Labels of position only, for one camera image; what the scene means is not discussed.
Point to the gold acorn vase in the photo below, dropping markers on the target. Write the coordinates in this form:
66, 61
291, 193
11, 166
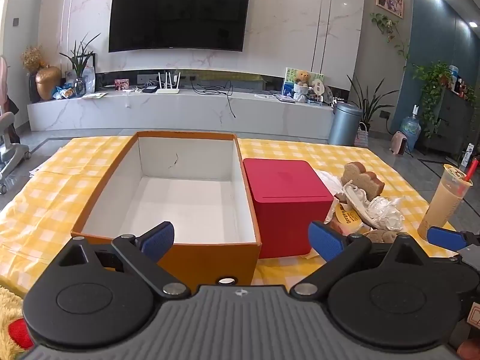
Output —
48, 82

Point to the wall socket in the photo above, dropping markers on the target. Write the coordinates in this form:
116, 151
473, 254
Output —
385, 114

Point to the yellow checkered blanket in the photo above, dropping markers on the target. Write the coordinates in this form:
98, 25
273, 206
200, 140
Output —
45, 202

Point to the snack packets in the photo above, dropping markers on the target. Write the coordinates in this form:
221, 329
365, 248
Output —
64, 93

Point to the dried flowers in dark vase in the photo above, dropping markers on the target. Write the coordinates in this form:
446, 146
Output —
33, 60

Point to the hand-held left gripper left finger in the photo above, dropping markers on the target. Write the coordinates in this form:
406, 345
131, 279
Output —
159, 240

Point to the person's right hand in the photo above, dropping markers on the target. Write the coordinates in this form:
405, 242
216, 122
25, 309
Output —
470, 351

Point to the framed wall picture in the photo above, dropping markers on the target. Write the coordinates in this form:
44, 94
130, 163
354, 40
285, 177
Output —
390, 0

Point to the red box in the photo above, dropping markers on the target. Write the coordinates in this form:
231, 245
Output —
285, 202

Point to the brown toast plush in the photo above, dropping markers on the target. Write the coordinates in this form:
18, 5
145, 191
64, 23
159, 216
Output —
362, 182

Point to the red straw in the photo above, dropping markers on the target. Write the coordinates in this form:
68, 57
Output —
471, 170

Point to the brown fuzzy plush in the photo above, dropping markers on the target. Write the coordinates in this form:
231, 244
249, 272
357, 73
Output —
378, 235

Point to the tall leafy potted plant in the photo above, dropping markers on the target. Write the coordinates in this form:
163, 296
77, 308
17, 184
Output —
369, 101

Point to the teddy bear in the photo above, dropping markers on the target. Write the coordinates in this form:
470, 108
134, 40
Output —
302, 84

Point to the black wall television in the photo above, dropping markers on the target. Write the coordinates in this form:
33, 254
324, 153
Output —
180, 13

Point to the illustrated picture board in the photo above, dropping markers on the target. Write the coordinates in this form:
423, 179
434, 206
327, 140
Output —
288, 78

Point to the green plant in glass vase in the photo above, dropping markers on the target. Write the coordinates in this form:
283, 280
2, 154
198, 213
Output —
78, 63

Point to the pink heater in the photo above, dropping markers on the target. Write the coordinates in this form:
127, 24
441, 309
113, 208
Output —
399, 144

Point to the grey trash can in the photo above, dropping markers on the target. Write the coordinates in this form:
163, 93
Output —
345, 125

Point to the yellow pouch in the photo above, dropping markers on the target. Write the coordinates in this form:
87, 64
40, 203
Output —
347, 217

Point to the blue water jug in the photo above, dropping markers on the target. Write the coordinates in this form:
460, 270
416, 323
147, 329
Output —
411, 129

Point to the marble television console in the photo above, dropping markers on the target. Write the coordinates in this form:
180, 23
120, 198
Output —
168, 114

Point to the pink desk chair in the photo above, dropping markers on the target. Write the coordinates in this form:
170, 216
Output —
7, 146

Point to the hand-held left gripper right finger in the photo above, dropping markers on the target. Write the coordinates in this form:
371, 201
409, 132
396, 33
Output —
326, 242

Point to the ivy plant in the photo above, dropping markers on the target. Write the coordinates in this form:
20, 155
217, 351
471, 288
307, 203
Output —
433, 82

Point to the small pink photo card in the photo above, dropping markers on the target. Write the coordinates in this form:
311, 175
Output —
122, 84

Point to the hanging vine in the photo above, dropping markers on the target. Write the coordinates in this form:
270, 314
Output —
388, 26

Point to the small black box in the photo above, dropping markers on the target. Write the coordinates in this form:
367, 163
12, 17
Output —
150, 90

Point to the dark cabinet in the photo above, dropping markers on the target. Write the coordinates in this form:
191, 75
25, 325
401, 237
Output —
453, 123

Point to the white laptop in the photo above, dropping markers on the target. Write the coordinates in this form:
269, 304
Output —
285, 98

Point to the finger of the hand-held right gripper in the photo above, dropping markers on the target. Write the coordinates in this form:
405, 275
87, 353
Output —
444, 237

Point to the cream quilted cloth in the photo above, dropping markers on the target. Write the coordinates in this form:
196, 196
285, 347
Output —
330, 184

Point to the round sign on stand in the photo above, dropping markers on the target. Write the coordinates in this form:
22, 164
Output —
318, 89

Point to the yellow fluffy plush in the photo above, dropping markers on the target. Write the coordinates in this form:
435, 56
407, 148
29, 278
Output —
7, 307

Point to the loose papers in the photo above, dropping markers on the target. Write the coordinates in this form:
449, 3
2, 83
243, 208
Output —
93, 95

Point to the orange cardboard box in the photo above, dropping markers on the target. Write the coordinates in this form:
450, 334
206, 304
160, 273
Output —
168, 195

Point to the woven basket bag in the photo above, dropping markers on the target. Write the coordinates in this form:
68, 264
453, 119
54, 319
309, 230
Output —
362, 137

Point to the white router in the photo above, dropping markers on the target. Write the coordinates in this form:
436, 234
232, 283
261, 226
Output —
167, 90

